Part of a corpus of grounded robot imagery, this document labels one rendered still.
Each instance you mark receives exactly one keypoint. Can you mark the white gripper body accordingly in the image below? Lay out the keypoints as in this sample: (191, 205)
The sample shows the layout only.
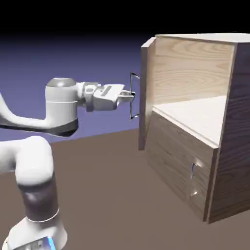
(106, 97)

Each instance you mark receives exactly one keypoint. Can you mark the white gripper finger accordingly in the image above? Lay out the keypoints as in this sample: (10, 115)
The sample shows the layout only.
(127, 92)
(124, 99)

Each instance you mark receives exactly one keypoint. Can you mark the light wood cabinet door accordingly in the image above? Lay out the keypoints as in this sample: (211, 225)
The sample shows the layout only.
(144, 93)

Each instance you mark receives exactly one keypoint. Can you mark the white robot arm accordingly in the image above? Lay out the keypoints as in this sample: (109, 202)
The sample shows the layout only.
(58, 105)

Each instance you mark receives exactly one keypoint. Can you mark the dark-grained wood cabinet door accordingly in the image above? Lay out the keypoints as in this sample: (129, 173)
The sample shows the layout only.
(175, 156)

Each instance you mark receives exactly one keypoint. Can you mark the light wood cabinet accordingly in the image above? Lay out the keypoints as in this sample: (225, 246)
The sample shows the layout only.
(224, 125)

